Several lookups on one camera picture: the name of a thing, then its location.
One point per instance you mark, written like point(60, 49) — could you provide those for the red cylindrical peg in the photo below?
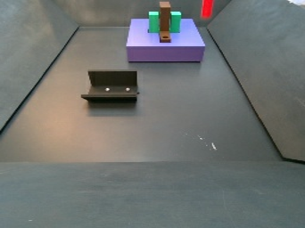
point(207, 8)

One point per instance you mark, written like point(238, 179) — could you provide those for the purple square base board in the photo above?
point(144, 47)

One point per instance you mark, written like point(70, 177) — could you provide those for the green block left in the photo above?
point(153, 22)

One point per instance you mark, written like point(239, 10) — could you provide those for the green block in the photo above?
point(175, 22)
point(153, 22)

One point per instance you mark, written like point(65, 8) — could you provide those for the green block right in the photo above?
point(175, 22)

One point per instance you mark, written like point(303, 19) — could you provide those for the brown L-shaped block with hole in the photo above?
point(165, 22)

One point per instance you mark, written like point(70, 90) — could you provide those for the black angle bracket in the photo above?
point(112, 85)

